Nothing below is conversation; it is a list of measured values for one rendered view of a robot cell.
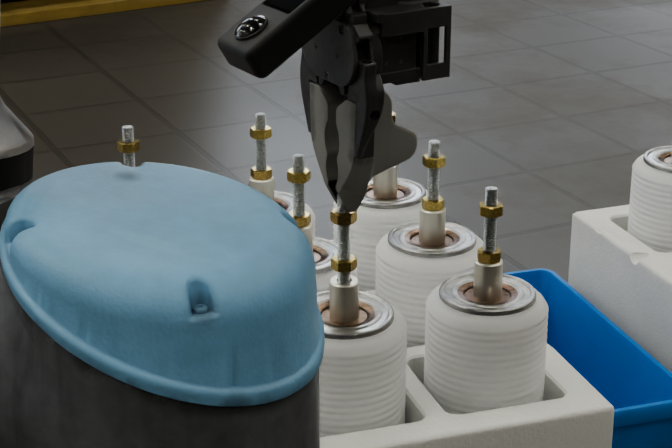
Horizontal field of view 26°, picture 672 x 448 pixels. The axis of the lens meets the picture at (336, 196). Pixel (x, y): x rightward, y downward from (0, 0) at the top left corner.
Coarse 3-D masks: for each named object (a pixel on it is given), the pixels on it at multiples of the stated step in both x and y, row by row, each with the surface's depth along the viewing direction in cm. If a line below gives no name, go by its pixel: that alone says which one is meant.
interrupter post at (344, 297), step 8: (336, 280) 109; (352, 280) 109; (336, 288) 108; (344, 288) 108; (352, 288) 108; (336, 296) 108; (344, 296) 108; (352, 296) 108; (336, 304) 109; (344, 304) 108; (352, 304) 109; (336, 312) 109; (344, 312) 109; (352, 312) 109; (336, 320) 109; (344, 320) 109; (352, 320) 109
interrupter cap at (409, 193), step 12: (372, 180) 138; (408, 180) 137; (372, 192) 135; (408, 192) 135; (420, 192) 134; (360, 204) 132; (372, 204) 131; (384, 204) 131; (396, 204) 131; (408, 204) 132
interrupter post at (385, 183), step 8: (392, 168) 133; (376, 176) 133; (384, 176) 133; (392, 176) 133; (376, 184) 134; (384, 184) 133; (392, 184) 134; (376, 192) 134; (384, 192) 134; (392, 192) 134
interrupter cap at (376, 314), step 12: (324, 300) 112; (360, 300) 112; (372, 300) 112; (384, 300) 112; (324, 312) 111; (360, 312) 111; (372, 312) 110; (384, 312) 110; (324, 324) 108; (336, 324) 109; (348, 324) 109; (360, 324) 108; (372, 324) 108; (384, 324) 108; (336, 336) 107; (348, 336) 106; (360, 336) 107
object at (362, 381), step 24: (384, 336) 107; (336, 360) 106; (360, 360) 106; (384, 360) 107; (336, 384) 107; (360, 384) 107; (384, 384) 108; (336, 408) 108; (360, 408) 108; (384, 408) 109; (336, 432) 108
